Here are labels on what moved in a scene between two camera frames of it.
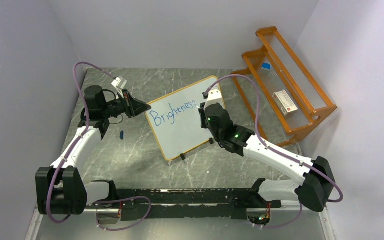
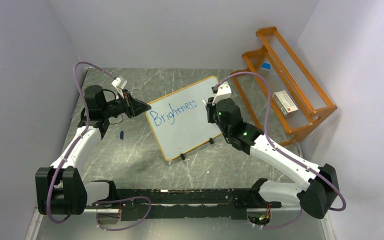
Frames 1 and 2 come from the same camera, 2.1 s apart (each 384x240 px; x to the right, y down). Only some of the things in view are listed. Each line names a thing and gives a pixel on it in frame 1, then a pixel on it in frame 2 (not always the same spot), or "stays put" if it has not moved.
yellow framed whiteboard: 175,119 stays put
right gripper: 202,115 -> 210,107
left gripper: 129,107 stays put
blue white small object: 266,65 stays put
